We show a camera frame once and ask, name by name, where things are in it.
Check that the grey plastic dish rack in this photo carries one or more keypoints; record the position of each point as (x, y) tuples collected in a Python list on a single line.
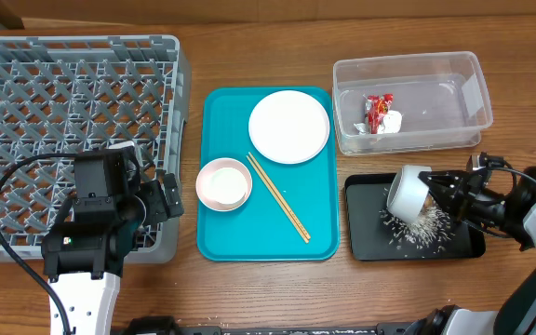
[(63, 95)]

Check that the white round plate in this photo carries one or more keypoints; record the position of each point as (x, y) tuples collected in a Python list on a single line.
[(289, 127)]

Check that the clear plastic bin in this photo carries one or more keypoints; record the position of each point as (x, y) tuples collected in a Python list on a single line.
[(443, 99)]

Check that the small white cup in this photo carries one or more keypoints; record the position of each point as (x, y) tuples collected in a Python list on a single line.
[(227, 186)]

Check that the teal plastic tray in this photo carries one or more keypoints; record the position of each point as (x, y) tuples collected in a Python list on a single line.
[(259, 230)]

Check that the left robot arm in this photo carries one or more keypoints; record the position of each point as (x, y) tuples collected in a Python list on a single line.
[(95, 229)]

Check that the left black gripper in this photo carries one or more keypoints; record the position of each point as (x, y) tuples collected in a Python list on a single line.
[(164, 200)]

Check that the grey bowl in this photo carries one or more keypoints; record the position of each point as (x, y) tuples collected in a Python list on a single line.
[(407, 193)]

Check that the white rice pile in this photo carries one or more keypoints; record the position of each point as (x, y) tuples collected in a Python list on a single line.
[(432, 229)]

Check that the red snack wrapper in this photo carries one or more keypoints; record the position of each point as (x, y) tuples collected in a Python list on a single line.
[(377, 108)]

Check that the pink shallow bowl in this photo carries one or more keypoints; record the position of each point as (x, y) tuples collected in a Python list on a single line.
[(205, 173)]

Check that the black rectangular tray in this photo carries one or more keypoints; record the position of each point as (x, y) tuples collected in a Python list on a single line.
[(376, 235)]

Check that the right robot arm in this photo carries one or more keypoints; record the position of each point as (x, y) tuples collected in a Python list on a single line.
[(518, 313)]

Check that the wooden chopstick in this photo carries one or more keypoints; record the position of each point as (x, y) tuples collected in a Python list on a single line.
[(277, 195), (275, 199)]

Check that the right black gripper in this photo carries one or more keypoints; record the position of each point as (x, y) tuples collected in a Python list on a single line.
[(454, 183)]

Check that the white napkin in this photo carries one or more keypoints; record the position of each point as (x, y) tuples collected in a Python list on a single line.
[(388, 123)]

